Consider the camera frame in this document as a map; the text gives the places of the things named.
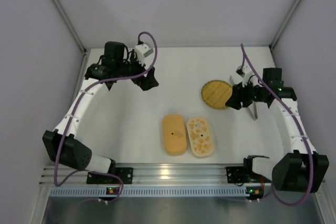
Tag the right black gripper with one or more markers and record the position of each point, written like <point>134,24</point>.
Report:
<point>244,94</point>

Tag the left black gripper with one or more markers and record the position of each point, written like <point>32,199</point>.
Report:
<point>142,74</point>

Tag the metal food tongs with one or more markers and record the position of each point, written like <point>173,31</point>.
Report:
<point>252,109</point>

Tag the patterned beige lunch box lid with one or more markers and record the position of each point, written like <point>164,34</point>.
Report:
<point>200,135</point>

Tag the orange lunch box lid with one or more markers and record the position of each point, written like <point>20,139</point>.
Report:
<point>174,133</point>

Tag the beige lunch box container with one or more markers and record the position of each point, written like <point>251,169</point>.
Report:
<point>203,155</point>

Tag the orange lunch box container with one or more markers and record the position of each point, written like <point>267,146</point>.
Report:
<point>175,152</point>

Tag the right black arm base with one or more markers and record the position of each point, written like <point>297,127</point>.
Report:
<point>240,175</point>

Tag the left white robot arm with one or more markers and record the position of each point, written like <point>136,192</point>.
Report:
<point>65,144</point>

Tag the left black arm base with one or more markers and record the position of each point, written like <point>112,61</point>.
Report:
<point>124,173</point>

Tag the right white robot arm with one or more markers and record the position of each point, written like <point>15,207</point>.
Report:
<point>301,167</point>

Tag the round woven bamboo tray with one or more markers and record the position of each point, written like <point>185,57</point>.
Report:
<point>216,93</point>

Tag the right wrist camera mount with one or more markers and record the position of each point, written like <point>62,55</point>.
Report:
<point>246,73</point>

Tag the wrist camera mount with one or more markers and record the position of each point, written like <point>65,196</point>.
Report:
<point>246,73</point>
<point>142,51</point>

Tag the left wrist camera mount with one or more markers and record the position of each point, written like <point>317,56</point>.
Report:
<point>142,51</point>

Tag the aluminium front rail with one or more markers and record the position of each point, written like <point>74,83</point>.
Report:
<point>150,175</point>

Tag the slotted grey cable duct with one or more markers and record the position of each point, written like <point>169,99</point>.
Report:
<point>165,191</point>

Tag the right aluminium frame post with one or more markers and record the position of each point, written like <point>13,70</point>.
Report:
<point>284,24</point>

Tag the aluminium frame post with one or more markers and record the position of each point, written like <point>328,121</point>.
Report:
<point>284,24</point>
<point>66,20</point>

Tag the left aluminium frame post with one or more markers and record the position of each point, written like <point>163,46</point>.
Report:
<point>66,20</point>

